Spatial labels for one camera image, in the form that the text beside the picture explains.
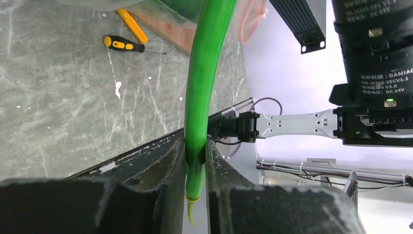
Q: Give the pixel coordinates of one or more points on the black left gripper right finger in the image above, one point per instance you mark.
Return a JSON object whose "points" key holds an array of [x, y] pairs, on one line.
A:
{"points": [[237, 206]]}

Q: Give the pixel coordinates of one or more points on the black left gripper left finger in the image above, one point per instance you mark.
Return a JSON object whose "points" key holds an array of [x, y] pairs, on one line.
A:
{"points": [[152, 202]]}

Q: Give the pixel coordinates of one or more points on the green toy chili pepper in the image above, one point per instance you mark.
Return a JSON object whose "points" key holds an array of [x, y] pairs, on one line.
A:
{"points": [[204, 59]]}

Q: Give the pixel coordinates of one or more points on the clear pink zip top bag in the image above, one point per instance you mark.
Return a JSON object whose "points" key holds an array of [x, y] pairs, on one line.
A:
{"points": [[240, 17]]}

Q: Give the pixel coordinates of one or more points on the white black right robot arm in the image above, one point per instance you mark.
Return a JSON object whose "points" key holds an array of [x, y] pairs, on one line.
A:
{"points": [[375, 106]]}

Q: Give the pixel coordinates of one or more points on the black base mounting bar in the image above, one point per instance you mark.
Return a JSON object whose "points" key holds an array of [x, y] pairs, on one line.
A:
{"points": [[132, 162]]}

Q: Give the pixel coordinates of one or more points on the black yellow stubby screwdriver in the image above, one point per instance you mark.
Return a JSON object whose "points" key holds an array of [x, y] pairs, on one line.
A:
{"points": [[122, 44]]}

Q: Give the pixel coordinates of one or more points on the brown wooden board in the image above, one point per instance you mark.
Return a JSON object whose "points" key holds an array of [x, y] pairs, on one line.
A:
{"points": [[180, 37]]}

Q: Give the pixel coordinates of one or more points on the dark rack server box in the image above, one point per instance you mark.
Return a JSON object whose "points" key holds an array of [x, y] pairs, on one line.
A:
{"points": [[307, 21]]}

